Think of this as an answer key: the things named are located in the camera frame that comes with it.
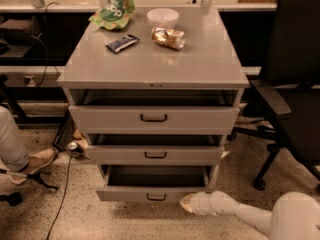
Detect black chair base left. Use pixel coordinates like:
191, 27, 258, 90
0, 168, 60, 208

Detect black floor cable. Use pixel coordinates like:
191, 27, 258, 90
45, 152, 74, 240

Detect green chip bag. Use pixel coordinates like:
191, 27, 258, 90
89, 0, 135, 30

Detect black office chair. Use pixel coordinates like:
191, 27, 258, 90
233, 0, 320, 191

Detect grey bottom drawer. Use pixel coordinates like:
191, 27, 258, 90
96, 165, 212, 202

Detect crushed golden snack bag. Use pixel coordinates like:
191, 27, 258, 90
151, 27, 185, 50

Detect tan shoe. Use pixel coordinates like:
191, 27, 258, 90
14, 148, 56, 174

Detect silver round floor object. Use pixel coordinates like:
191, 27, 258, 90
67, 141, 78, 152

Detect grey drawer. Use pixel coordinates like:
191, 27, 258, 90
96, 165, 212, 202
69, 105, 239, 135
88, 134, 224, 165

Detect grey top drawer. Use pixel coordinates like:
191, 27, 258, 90
69, 105, 239, 135

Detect light jeans leg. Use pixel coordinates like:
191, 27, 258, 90
0, 107, 29, 172

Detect grey middle drawer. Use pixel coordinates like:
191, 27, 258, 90
88, 134, 224, 165

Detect grey metal drawer cabinet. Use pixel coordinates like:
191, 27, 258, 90
58, 7, 248, 186

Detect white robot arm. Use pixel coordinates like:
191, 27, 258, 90
180, 191, 320, 240

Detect dark blue snack bar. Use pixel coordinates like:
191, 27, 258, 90
106, 34, 140, 54

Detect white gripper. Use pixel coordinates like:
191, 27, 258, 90
180, 191, 238, 215

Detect black hanging cable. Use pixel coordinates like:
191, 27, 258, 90
31, 1, 63, 87

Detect wall power outlet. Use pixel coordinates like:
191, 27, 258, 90
24, 75, 35, 87

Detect white bowl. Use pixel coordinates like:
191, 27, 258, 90
146, 8, 179, 28

